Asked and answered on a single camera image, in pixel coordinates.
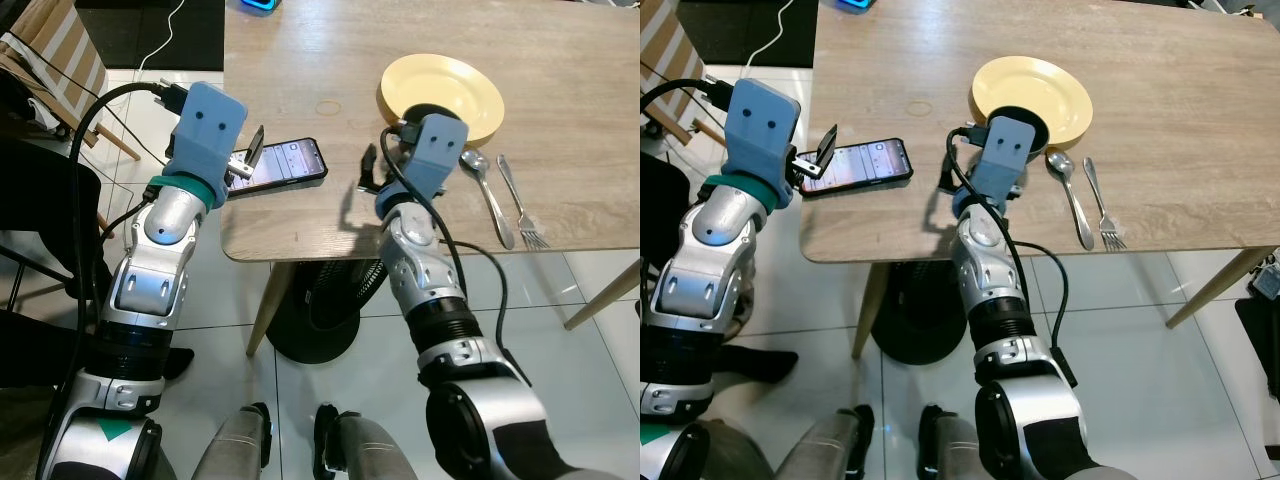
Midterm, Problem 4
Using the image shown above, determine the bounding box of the yellow plate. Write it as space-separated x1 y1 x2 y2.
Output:
378 54 506 147
970 56 1094 151

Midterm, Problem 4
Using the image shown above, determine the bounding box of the black smartphone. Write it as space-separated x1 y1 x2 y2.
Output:
225 138 329 197
797 138 914 199

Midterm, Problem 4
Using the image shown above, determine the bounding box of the silver metal spoon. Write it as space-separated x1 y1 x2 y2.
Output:
460 150 516 251
1045 150 1096 251

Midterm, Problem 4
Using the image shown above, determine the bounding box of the light wooden table leg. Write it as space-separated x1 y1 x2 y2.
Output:
565 258 641 331
247 262 296 357
1165 245 1251 329
852 262 891 359

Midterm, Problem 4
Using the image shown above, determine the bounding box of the silver metal fork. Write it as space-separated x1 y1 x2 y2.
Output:
1080 157 1128 251
497 153 551 251

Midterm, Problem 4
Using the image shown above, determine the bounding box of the black floor mat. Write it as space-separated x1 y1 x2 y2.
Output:
678 0 816 67
75 0 229 71

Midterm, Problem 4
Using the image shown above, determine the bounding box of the striped wooden chair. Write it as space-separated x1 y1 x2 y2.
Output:
0 0 141 163
640 0 723 146

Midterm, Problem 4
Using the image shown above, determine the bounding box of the person's leg in black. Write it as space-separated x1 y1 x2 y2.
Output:
0 305 196 391
700 343 801 389

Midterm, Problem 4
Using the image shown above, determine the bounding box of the grey robot left leg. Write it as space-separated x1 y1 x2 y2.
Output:
775 405 878 480
192 403 273 480

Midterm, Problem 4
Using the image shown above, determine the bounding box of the grey robot leg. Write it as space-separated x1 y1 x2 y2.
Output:
313 403 421 480
192 403 273 480
775 405 878 480
918 403 1006 480

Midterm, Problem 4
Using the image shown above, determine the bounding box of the grey robot right leg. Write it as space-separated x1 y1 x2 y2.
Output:
918 403 1006 480
313 403 421 480

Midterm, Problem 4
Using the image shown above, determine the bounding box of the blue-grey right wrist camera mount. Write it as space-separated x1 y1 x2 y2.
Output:
975 112 1041 199
400 113 471 201

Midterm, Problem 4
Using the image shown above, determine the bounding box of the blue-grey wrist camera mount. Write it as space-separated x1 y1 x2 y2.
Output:
722 78 803 193
975 112 1041 199
400 113 471 201
165 82 248 189

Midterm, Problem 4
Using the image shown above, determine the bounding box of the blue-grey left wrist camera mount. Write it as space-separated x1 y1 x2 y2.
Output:
165 82 248 189
722 78 803 193

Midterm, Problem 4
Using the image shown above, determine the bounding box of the white cable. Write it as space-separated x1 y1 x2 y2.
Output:
742 0 793 69
128 0 191 89

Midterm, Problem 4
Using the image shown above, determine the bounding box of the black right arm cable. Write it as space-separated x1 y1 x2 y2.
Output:
945 125 1076 386
380 120 511 346

